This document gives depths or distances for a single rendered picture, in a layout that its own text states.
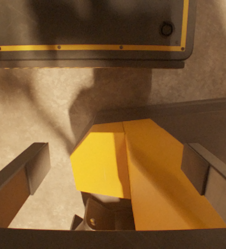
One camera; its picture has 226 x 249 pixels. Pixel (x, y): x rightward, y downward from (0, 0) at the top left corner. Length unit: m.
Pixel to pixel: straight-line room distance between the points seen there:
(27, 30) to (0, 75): 0.44
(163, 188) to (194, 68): 0.71
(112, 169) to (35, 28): 0.42
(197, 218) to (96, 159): 0.36
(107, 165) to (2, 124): 0.63
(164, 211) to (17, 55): 0.49
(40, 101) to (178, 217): 0.77
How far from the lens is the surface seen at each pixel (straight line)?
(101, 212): 0.63
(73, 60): 0.49
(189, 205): 0.21
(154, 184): 0.25
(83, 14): 0.51
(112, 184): 0.52
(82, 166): 0.54
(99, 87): 0.80
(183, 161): 0.17
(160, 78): 0.83
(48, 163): 0.17
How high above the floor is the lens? 0.80
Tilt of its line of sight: 75 degrees down
